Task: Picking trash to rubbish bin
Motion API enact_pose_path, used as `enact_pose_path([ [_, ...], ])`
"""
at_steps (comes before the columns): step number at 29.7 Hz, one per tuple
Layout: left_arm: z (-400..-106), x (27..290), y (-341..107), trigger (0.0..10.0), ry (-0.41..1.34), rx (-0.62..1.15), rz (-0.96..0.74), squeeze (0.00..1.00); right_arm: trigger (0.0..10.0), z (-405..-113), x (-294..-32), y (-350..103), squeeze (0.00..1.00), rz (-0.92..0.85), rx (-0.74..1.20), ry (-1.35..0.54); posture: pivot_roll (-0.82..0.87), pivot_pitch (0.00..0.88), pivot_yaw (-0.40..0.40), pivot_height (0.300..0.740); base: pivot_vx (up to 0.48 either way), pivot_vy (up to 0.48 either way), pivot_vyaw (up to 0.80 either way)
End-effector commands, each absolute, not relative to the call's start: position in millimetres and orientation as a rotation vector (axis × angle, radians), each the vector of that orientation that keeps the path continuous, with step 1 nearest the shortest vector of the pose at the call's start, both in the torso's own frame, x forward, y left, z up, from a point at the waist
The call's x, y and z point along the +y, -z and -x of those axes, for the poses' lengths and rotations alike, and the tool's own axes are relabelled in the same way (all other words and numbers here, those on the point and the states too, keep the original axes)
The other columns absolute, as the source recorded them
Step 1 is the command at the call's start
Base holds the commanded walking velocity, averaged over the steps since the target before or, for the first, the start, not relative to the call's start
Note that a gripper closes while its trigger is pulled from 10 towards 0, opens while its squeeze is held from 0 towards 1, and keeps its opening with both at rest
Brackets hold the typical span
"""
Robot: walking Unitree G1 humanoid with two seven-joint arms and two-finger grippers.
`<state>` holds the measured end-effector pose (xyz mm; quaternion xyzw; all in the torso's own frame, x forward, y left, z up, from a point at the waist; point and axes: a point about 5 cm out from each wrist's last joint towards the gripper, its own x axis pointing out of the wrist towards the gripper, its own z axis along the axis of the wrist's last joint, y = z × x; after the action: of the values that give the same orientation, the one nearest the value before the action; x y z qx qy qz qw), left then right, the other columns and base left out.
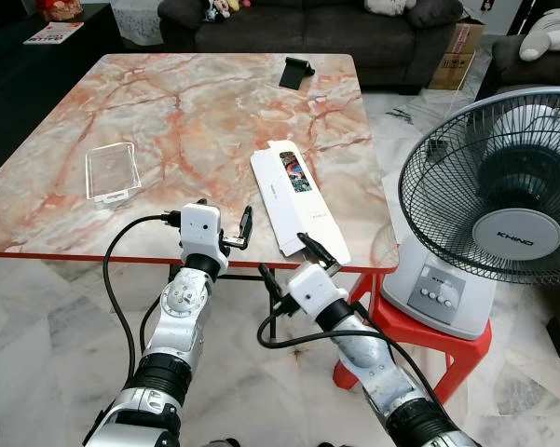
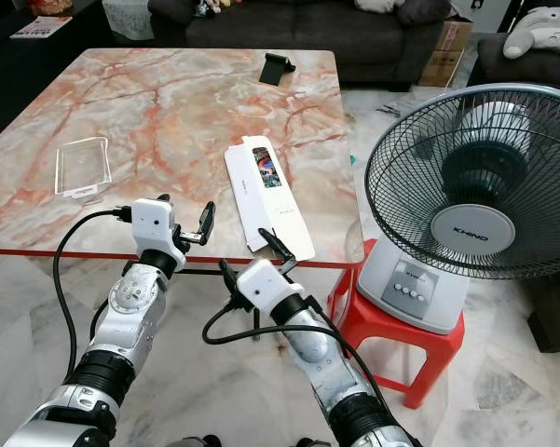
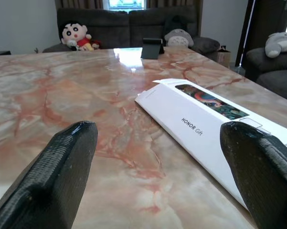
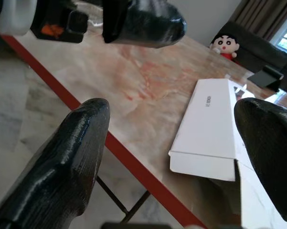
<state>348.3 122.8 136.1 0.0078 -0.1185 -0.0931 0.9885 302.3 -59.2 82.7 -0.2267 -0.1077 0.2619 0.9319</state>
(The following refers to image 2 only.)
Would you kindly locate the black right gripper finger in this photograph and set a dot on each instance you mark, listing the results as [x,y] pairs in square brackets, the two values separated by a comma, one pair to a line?
[229,279]
[277,247]

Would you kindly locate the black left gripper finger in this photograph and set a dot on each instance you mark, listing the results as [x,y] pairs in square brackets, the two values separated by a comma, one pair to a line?
[163,199]
[208,223]

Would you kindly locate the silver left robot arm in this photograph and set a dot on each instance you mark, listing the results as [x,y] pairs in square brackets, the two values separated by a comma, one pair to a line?
[130,298]

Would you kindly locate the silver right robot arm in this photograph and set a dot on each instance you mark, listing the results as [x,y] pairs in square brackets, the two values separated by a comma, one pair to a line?
[312,349]

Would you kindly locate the clear plastic package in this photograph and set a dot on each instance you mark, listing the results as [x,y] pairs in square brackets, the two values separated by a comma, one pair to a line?
[84,168]

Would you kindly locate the red plastic stool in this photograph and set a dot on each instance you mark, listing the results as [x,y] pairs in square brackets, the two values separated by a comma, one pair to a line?
[410,345]

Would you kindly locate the black phone stand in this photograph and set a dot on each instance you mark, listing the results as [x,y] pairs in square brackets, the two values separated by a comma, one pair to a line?
[277,70]

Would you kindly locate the white lace cloth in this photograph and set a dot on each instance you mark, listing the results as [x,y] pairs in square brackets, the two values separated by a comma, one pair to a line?
[126,19]

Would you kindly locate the black low cabinet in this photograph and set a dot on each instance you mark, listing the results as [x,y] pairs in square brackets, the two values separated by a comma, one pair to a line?
[9,84]

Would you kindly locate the grey table fan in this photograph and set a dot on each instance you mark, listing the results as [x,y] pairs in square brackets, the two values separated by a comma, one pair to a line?
[471,228]

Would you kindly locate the small colourful plush toys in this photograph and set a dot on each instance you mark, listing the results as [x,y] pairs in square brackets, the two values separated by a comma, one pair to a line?
[216,7]

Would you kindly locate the dark grey sofa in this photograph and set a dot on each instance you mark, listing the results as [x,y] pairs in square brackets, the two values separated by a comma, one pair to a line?
[298,42]

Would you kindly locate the red white magazine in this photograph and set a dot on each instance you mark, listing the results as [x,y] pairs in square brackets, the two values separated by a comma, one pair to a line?
[40,27]

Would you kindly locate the red decorative item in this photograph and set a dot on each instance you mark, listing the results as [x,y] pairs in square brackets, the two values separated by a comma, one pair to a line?
[48,6]

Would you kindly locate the brown cardboard box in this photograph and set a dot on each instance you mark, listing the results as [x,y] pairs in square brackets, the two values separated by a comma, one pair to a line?
[447,51]

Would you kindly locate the white cushion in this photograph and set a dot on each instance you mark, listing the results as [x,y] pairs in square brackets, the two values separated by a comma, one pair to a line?
[378,5]

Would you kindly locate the dark grey cushion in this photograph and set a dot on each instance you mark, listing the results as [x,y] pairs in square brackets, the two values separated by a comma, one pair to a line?
[427,11]

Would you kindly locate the dark armchair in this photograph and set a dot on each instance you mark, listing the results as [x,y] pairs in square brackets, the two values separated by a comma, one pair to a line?
[531,73]

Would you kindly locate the grey white plush toy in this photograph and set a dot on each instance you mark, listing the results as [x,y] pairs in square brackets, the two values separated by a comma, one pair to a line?
[540,33]

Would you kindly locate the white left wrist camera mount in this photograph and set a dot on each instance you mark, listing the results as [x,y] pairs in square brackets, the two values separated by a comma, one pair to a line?
[154,228]

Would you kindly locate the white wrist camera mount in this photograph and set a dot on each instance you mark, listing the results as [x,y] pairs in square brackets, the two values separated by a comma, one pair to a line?
[154,228]
[266,284]

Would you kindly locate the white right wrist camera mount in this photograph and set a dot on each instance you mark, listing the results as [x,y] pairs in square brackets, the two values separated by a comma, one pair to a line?
[266,284]

